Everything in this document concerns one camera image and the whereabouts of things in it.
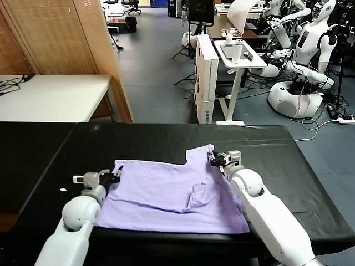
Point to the small black device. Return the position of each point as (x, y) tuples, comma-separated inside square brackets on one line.
[(247, 55)]

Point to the white humanoid robot with base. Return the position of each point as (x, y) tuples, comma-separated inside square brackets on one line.
[(308, 41)]

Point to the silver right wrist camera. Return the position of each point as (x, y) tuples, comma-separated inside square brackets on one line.
[(234, 158)]

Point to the grey tablet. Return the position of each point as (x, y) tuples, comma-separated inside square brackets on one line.
[(227, 51)]

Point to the blue cabinet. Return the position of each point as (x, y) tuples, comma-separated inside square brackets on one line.
[(159, 2)]

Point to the black tripod stand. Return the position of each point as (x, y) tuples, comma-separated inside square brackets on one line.
[(189, 41)]

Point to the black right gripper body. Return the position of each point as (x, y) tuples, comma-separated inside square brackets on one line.
[(222, 160)]

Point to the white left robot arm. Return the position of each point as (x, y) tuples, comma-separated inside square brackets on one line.
[(72, 221)]

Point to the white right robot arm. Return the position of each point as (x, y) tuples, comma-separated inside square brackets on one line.
[(266, 216)]

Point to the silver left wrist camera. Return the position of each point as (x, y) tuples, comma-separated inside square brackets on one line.
[(88, 179)]

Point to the black monitor screen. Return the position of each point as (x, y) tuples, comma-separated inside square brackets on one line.
[(201, 11)]

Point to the black office chair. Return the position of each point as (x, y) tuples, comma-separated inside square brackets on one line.
[(133, 10)]

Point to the small white desk gadget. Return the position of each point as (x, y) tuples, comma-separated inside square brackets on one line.
[(228, 37)]

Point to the white rectangular table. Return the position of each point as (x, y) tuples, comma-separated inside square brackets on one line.
[(55, 97)]

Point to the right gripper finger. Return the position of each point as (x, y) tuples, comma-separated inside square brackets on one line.
[(212, 156), (215, 163)]

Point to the black table adapter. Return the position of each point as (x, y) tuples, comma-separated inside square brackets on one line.
[(29, 77)]

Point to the white thermos bottle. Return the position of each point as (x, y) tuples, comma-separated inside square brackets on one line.
[(237, 52)]

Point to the large black table cover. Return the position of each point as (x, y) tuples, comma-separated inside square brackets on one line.
[(277, 166)]

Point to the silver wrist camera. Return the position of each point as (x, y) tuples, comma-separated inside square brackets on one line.
[(88, 179), (234, 158)]

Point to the white standing desk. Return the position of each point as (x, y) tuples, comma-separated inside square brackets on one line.
[(255, 63)]

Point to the white humanoid robot raised arm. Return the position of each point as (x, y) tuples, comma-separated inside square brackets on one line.
[(283, 36)]

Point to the dark grey cabinet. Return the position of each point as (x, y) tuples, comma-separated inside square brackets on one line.
[(174, 8)]

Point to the black monitor stand legs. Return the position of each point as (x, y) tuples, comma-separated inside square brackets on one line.
[(185, 79)]

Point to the white power strip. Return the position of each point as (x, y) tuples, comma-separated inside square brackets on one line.
[(346, 120)]

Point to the black power brick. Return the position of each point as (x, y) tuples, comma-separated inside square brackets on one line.
[(332, 111)]

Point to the round white robot base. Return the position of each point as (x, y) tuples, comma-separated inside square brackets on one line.
[(187, 38)]

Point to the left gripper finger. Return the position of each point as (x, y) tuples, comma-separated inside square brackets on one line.
[(116, 178), (118, 170)]

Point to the wooden folding screen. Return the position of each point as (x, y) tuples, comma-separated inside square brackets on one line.
[(55, 33)]

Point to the light purple t-shirt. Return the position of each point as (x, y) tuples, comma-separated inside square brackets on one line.
[(155, 194)]

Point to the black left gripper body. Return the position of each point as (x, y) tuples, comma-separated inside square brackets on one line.
[(106, 178)]

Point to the tall black tripod pole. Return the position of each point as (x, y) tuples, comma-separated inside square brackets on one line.
[(341, 69)]

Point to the large curved white sheet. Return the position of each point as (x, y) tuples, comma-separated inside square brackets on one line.
[(240, 14)]

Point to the tall white cardboard box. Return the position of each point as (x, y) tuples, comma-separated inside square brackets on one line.
[(206, 83)]

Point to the black trash bin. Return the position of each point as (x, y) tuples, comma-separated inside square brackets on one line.
[(131, 25)]

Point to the brown wooden desk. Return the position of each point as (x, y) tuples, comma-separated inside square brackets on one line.
[(249, 34)]

